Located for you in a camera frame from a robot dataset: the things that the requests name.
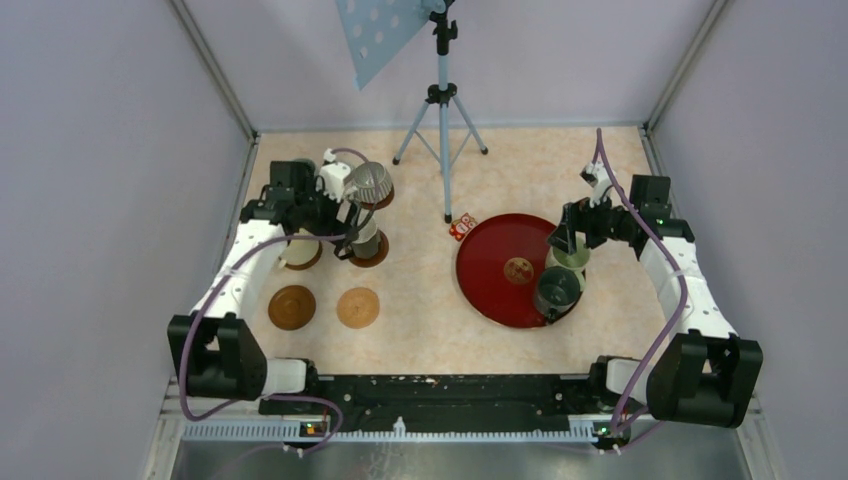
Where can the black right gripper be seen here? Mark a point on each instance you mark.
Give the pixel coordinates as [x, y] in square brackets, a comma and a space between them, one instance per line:
[578, 218]

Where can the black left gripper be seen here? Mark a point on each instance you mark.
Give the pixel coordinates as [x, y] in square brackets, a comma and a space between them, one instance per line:
[332, 225]

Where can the light green mug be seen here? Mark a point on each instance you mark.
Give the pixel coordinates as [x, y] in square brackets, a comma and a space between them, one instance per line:
[576, 261]

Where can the dark green mug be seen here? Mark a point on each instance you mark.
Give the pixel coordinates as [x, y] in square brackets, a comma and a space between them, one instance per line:
[556, 292]

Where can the cream ceramic mug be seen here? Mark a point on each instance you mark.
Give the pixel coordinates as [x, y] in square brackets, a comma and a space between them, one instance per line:
[301, 252]

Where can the ribbed grey white cup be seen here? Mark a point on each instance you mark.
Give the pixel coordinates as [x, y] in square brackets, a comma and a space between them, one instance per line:
[369, 182]

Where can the white faceted cup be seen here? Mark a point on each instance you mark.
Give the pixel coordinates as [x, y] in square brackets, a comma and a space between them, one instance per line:
[366, 227]

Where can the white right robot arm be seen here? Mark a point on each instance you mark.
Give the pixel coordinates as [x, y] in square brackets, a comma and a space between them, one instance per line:
[707, 373]

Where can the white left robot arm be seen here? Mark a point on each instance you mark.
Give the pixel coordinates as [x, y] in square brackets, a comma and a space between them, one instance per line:
[214, 351]

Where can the brown wooden coaster middle left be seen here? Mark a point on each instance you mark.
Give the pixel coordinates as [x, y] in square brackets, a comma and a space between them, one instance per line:
[311, 264]

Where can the brown wooden coaster back middle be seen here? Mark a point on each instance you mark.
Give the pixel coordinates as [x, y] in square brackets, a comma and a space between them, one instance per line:
[385, 202]

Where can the dark brown wooden coaster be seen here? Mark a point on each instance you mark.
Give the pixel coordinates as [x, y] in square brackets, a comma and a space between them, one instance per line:
[379, 255]

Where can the brown wooden coaster front left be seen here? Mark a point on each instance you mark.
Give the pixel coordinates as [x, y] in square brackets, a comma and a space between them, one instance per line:
[291, 307]

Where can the woven rattan coaster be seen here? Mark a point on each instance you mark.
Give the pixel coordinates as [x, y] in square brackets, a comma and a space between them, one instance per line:
[358, 308]

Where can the red round tray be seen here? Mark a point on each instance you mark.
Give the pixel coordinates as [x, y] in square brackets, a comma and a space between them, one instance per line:
[498, 264]

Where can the red owl number tag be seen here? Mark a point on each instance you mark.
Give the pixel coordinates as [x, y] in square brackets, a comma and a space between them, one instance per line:
[462, 226]

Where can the light blue tripod stand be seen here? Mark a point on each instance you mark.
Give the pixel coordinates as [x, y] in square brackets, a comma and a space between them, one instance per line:
[443, 95]

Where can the blue perforated board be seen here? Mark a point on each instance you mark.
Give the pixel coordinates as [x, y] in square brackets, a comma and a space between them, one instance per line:
[376, 30]

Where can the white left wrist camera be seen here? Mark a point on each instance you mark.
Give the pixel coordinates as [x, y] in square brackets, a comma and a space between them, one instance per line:
[334, 174]

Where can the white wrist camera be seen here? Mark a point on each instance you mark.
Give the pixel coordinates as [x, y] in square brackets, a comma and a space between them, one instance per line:
[596, 176]
[334, 174]

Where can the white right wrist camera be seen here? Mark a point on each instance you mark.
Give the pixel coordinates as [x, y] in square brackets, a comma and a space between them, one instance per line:
[596, 176]

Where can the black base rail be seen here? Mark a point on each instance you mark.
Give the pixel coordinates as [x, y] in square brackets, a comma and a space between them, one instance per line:
[500, 403]

